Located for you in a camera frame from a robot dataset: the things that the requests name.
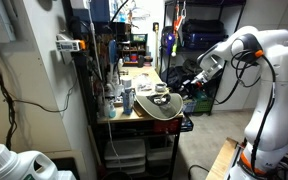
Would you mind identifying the white detergent jug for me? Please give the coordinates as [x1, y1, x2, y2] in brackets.
[0, 143, 60, 180]

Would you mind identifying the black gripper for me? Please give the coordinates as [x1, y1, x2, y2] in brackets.
[183, 74, 206, 94]

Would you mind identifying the white capped spray can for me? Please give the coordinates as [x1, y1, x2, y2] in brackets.
[120, 75, 136, 116]

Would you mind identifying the black backpack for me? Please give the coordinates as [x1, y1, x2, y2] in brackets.
[166, 64, 192, 90]

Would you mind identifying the orange hanging strap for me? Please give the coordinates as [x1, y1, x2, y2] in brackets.
[172, 1, 189, 35]

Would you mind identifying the black metal shelving rack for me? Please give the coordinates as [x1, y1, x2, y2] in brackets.
[158, 0, 247, 116]

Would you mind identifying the red tool drawer box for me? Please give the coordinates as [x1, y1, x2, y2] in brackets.
[153, 119, 181, 135]

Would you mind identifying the wooden top workbench black frame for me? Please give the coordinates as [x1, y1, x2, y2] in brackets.
[95, 65, 195, 180]

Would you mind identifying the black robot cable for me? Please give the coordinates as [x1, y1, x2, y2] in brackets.
[213, 49, 278, 164]

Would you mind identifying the small dark shelf organizer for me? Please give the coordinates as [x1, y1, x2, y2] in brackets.
[118, 33, 149, 67]

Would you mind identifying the black floor cable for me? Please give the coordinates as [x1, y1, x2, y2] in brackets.
[187, 163, 212, 180]

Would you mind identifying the dark blue bag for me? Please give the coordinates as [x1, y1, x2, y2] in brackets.
[183, 31, 229, 50]

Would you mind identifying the white plastic storage bin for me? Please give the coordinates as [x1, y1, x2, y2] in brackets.
[104, 139, 148, 175]

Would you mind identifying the wooden board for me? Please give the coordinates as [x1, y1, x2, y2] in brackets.
[205, 137, 240, 180]
[132, 101, 146, 118]

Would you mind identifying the small clear blue bottle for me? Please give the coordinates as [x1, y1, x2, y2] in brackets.
[107, 99, 118, 119]

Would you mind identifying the purple hanging tool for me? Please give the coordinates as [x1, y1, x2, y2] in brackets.
[165, 32, 177, 56]

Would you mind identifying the green plastic crate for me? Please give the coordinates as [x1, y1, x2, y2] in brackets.
[193, 91, 216, 114]

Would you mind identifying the black wall cable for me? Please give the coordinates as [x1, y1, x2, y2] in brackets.
[0, 48, 79, 151]

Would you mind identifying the black suitcase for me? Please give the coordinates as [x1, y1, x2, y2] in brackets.
[182, 19, 226, 34]

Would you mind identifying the white orange wall device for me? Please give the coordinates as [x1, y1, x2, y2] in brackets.
[55, 33, 87, 53]

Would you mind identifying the pale blue plastic crate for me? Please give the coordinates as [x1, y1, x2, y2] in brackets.
[180, 99, 198, 115]

